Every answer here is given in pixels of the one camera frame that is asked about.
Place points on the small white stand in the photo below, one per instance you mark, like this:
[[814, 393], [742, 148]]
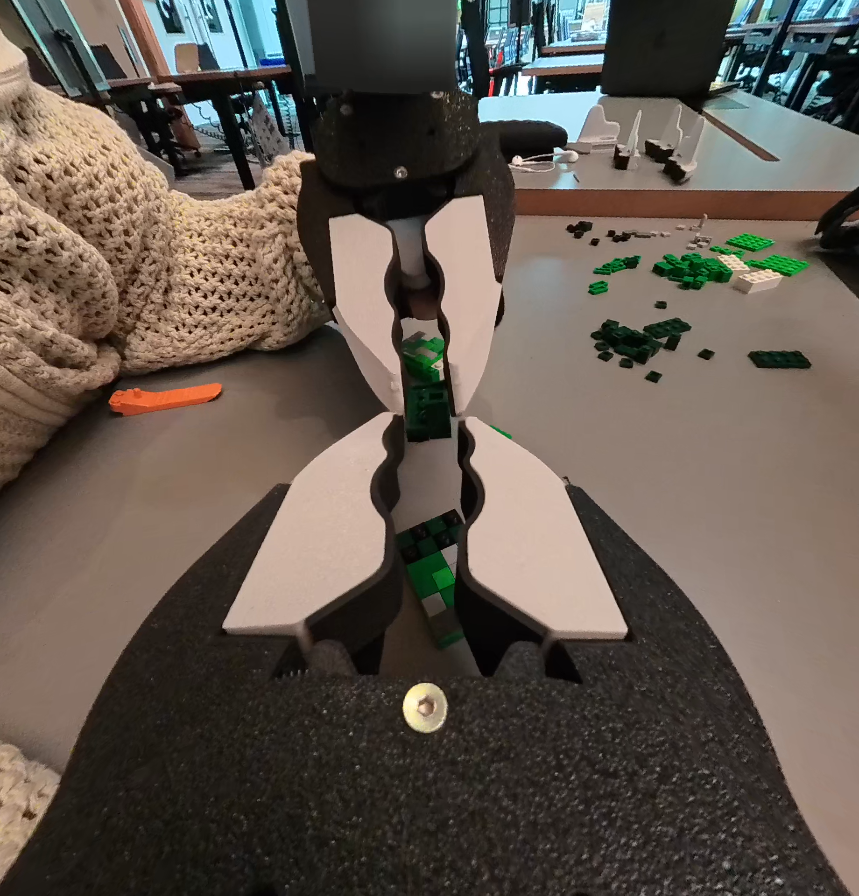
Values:
[[597, 129]]

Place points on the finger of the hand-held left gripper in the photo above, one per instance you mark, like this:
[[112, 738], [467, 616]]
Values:
[[471, 280], [359, 280]]

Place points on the white earphones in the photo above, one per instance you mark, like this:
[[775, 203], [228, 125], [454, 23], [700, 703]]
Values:
[[566, 155]]

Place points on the large green lego figure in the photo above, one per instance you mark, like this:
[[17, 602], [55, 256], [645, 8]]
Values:
[[433, 567]]

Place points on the black and white device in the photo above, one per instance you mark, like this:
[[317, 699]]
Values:
[[849, 231]]

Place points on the dark green lego assembly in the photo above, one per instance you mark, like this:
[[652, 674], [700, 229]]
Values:
[[426, 413]]

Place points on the small cluster green lego pieces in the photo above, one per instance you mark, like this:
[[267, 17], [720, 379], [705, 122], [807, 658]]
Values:
[[617, 264]]

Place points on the grey table wooden edge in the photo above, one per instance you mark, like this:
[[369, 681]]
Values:
[[786, 175]]

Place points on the small grey lego pieces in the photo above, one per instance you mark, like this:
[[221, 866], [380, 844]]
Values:
[[697, 234]]

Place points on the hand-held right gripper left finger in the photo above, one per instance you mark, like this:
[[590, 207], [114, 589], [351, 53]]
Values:
[[317, 546]]

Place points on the scattered small black lego pieces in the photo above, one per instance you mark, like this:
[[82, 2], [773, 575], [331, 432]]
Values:
[[618, 236]]

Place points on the dark green lego plate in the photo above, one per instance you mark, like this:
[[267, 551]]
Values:
[[779, 360]]

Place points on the white wedge part black base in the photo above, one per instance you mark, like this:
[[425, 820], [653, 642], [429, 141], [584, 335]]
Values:
[[692, 147], [657, 150], [632, 140]]

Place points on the orange brick separator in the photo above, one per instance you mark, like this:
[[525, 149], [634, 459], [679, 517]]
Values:
[[163, 399]]

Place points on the wooden desk black legs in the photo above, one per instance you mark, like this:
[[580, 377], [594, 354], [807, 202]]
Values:
[[212, 73]]

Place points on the pile of bright green lego pieces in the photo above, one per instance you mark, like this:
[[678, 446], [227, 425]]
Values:
[[688, 269]]

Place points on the bright green lego plate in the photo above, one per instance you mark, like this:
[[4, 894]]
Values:
[[750, 242], [779, 264]]

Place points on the white lego plate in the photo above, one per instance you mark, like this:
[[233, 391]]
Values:
[[732, 263]]

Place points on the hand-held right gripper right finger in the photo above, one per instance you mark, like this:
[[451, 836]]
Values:
[[534, 546]]

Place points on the white lego brick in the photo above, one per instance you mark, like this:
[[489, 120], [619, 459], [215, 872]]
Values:
[[758, 280]]

